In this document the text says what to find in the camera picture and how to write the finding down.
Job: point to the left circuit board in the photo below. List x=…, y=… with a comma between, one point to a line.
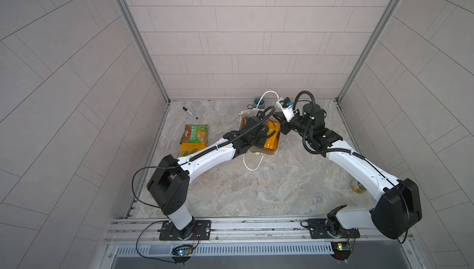
x=182, y=251

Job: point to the orange snack packet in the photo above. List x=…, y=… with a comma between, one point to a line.
x=273, y=136

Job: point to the green corn chips bag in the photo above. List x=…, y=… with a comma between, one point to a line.
x=194, y=134

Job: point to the white printed paper bag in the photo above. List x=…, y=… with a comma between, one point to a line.
x=261, y=114

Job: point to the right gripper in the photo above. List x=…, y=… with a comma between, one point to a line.
x=284, y=127

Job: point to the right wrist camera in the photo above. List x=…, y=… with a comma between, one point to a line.
x=286, y=107

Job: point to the teal ceramic cup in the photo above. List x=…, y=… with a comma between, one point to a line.
x=259, y=103

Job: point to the black marker pen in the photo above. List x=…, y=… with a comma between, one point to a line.
x=189, y=112

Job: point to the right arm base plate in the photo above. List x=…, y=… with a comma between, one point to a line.
x=319, y=229

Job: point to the yellow snack bag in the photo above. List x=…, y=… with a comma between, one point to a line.
x=191, y=148

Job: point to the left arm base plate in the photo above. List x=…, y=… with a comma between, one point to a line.
x=196, y=230

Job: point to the right circuit board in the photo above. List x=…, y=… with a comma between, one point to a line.
x=341, y=251

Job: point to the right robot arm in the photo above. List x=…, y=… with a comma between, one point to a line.
x=398, y=206

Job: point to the aluminium mounting rail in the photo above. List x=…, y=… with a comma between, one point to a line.
x=223, y=230

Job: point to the small bottle green label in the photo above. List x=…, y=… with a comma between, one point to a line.
x=357, y=187

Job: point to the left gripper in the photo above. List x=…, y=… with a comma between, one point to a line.
x=262, y=137

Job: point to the circuit board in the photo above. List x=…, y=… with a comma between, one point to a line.
x=182, y=251
x=341, y=251

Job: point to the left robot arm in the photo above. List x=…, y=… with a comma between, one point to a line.
x=170, y=181

